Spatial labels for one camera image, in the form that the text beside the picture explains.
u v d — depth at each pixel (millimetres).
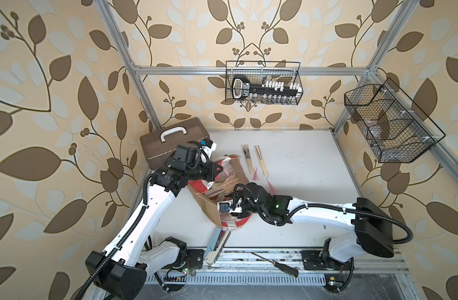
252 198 561
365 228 411
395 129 733
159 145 875
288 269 712
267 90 829
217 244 763
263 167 1029
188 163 546
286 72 911
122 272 361
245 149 1114
